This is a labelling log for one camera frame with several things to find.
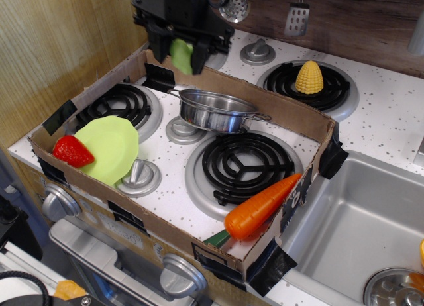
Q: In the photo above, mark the metal plate in sink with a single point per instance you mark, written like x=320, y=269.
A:
x=394, y=286

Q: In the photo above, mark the yellow toy corn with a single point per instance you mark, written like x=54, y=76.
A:
x=309, y=79

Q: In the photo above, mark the black burner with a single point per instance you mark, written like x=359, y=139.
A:
x=226, y=170
x=338, y=99
x=129, y=101
x=217, y=57

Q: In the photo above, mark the silver toy sink basin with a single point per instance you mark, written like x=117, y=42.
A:
x=366, y=218

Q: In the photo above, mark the light green plastic plate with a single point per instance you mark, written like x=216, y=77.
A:
x=113, y=141

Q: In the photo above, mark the orange toy carrot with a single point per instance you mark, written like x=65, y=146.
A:
x=245, y=219

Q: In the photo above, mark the brown cardboard fence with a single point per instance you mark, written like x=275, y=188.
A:
x=168, y=215

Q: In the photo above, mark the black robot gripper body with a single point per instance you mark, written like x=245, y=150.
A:
x=189, y=20

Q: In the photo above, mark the hanging metal spatula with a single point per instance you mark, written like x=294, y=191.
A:
x=297, y=19

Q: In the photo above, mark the small steel pan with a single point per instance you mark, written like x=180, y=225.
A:
x=216, y=112

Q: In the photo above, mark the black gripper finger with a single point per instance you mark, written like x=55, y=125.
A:
x=200, y=54
x=159, y=44

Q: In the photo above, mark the front right black burner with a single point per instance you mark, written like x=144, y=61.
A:
x=226, y=170

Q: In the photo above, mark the red toy strawberry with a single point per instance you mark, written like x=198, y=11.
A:
x=70, y=150

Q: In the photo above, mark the grey stovetop knob back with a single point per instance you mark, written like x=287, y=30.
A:
x=257, y=53

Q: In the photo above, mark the grey oven knob left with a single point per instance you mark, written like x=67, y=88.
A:
x=59, y=204

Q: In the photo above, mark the silver oven door handle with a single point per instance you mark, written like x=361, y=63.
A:
x=111, y=276

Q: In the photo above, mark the back right black burner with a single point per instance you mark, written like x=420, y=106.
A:
x=338, y=99

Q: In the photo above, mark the back left black burner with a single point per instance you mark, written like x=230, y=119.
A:
x=217, y=57

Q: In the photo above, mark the grey stovetop knob middle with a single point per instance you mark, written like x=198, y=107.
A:
x=182, y=133

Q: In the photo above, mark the front left black burner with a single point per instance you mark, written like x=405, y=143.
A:
x=129, y=101

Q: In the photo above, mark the grey oven knob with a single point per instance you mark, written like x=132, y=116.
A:
x=59, y=204
x=179, y=278

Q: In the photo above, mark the green toy broccoli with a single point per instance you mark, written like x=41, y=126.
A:
x=181, y=52

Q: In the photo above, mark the grey oven knob right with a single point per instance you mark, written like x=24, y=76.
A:
x=179, y=278

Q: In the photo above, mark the hanging metal strainer ladle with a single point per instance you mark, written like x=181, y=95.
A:
x=234, y=11

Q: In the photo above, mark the grey stovetop knob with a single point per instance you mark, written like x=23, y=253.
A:
x=257, y=53
x=182, y=133
x=143, y=178

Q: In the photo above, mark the grey stovetop knob front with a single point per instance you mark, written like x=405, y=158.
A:
x=143, y=178

